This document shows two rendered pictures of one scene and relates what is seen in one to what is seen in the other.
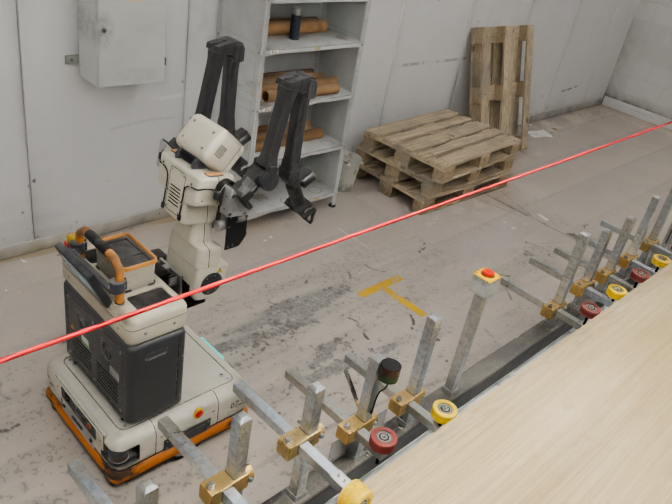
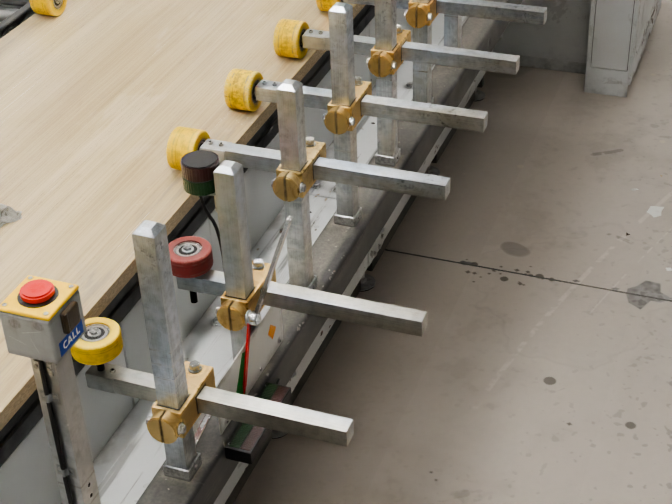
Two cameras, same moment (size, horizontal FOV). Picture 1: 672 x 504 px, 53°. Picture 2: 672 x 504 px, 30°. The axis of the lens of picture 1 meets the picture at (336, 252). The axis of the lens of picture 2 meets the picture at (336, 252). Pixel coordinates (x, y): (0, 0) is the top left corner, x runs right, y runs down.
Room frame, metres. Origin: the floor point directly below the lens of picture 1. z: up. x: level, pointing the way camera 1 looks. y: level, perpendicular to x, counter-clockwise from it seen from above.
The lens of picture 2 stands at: (3.18, -0.54, 2.08)
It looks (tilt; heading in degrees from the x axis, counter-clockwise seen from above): 34 degrees down; 162
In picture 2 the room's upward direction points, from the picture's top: 3 degrees counter-clockwise
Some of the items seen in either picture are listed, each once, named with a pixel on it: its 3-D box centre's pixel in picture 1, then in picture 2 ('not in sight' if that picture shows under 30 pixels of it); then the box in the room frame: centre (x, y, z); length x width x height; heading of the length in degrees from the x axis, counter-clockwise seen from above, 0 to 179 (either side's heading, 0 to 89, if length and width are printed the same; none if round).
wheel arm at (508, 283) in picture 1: (541, 303); not in sight; (2.50, -0.92, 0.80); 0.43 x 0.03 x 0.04; 50
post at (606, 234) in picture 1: (589, 275); not in sight; (2.69, -1.14, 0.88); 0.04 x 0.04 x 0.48; 50
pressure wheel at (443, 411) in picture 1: (441, 420); (99, 358); (1.61, -0.43, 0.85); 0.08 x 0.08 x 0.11
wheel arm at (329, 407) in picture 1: (333, 411); (298, 300); (1.57, -0.09, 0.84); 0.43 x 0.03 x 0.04; 50
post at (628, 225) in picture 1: (613, 260); not in sight; (2.88, -1.30, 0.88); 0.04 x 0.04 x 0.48; 50
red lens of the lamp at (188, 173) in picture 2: (390, 368); (200, 165); (1.51, -0.21, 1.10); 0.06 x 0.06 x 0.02
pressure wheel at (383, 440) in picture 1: (380, 448); (190, 274); (1.44, -0.24, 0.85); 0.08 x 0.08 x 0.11
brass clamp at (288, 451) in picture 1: (301, 438); (299, 170); (1.33, 0.00, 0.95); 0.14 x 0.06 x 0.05; 140
